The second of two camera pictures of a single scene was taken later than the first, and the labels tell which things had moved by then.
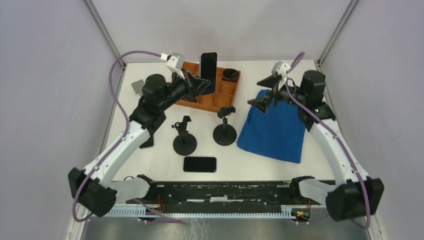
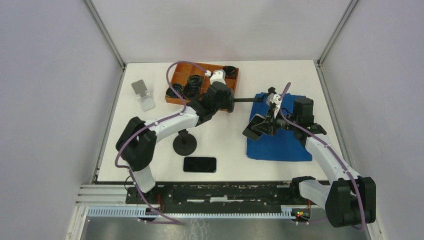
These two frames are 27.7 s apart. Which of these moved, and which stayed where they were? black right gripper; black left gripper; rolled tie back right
Moved: black right gripper; black left gripper
Stayed: rolled tie back right
